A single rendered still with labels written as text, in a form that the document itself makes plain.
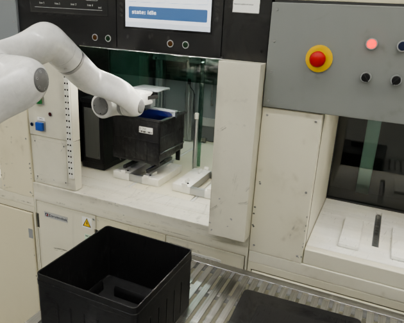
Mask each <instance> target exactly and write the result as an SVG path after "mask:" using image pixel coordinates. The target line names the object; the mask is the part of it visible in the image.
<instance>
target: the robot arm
mask: <svg viewBox="0 0 404 323"><path fill-rule="evenodd" d="M47 62H49V63H50V64H51V65H52V66H53V67H54V68H55V69H56V70H57V71H59V72H60V73H61V74H62V75H63V76H65V77H66V78H67V79H68V80H69V81H70V82H71V83H72V84H73V85H75V86H76V87H77V88H78V89H80V90H81V91H82V92H84V93H87V94H90V95H94V97H93V98H92V103H91V105H92V110H93V112H94V113H95V114H96V115H97V116H98V117H100V118H102V119H105V118H108V117H111V116H115V115H124V116H129V117H137V116H139V115H141V114H142V113H143V111H144V107H145V105H148V104H152V103H153V101H152V100H151V99H158V92H152V91H148V90H139V89H134V88H133V87H132V86H131V85H130V84H129V83H127V82H126V81H125V80H123V79H121V78H119V77H117V76H114V75H113V74H110V73H107V72H105V71H103V70H100V69H98V68H97V67H96V66H95V65H94V64H93V63H92V62H91V60H90V59H89V58H88V57H87V56H86V55H85V53H84V52H83V51H82V50H81V49H80V48H79V47H78V46H77V45H76V44H75V43H74V42H73V41H72V40H71V39H70V38H69V37H68V36H67V35H66V34H65V33H64V32H63V31H62V30H61V29H60V28H59V27H58V26H56V25H54V24H52V23H50V22H38V23H36V24H34V25H32V26H30V27H28V28H27V29H25V30H24V31H22V32H20V33H18V34H16V35H14V36H11V37H8V38H5V39H2V40H0V123H2V122H4V121H5V120H7V119H9V118H11V117H13V116H15V115H17V114H19V113H21V112H23V111H25V110H27V109H29V108H31V107H32V106H33V105H35V104H36V103H38V102H39V101H40V100H41V99H42V98H43V96H44V95H45V93H46V92H47V89H48V86H49V76H48V73H47V71H46V69H45V67H44V66H43V64H45V63H47Z"/></svg>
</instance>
